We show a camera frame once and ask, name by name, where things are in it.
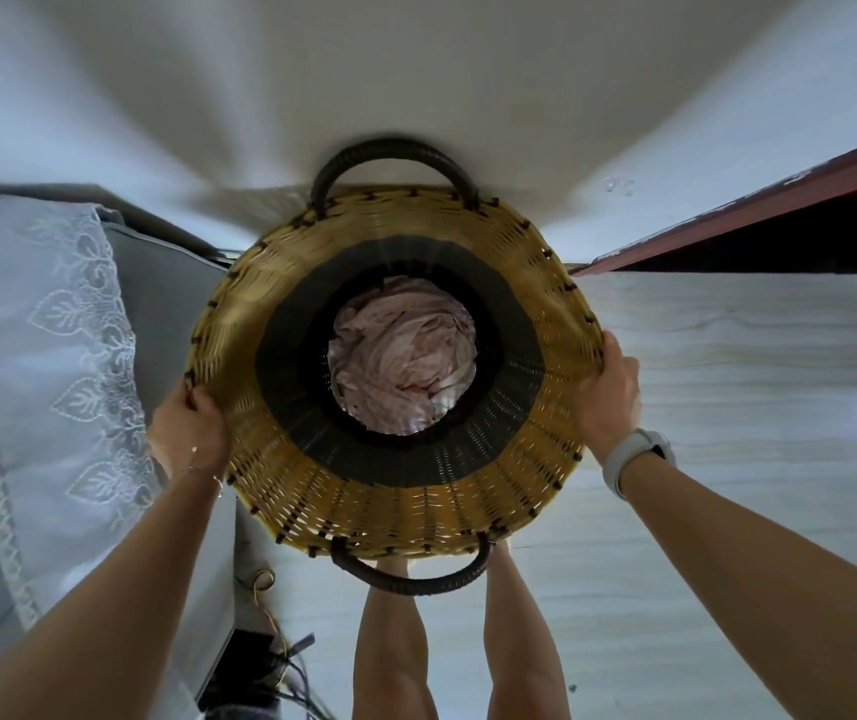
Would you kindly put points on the person's right hand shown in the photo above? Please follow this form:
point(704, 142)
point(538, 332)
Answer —
point(607, 406)

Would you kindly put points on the person's left hand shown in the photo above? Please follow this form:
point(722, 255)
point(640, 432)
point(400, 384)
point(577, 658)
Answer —
point(187, 433)

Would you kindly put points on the person's left thumb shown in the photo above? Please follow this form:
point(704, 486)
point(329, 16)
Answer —
point(193, 392)

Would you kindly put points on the person's right thumb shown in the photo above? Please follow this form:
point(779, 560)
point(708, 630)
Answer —
point(610, 355)

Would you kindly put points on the woven wicker laundry basket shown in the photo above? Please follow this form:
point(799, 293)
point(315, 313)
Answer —
point(398, 367)

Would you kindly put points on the person's right forearm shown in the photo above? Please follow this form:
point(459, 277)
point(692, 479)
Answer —
point(766, 592)

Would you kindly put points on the person's left forearm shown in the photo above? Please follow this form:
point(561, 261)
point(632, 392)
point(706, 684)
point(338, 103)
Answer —
point(91, 599)

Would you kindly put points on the grey cushioned furniture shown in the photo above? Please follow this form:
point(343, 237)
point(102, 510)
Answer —
point(166, 352)

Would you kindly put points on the white smartwatch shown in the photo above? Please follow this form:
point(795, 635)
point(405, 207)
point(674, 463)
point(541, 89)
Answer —
point(632, 451)

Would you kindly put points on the white lace cloth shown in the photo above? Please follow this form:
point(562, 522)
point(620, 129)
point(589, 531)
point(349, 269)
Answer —
point(31, 382)

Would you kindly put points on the pink crumpled cloth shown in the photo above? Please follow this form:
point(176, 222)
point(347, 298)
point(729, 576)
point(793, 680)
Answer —
point(401, 355)

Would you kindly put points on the person's right leg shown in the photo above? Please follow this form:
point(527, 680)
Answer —
point(523, 637)

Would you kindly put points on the person's leg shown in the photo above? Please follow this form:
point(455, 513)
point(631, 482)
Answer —
point(523, 637)
point(392, 644)

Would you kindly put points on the person's left leg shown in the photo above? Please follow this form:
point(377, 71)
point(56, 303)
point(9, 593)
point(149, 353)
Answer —
point(392, 644)

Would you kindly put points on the red-brown wooden door frame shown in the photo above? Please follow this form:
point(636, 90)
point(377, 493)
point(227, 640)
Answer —
point(758, 209)

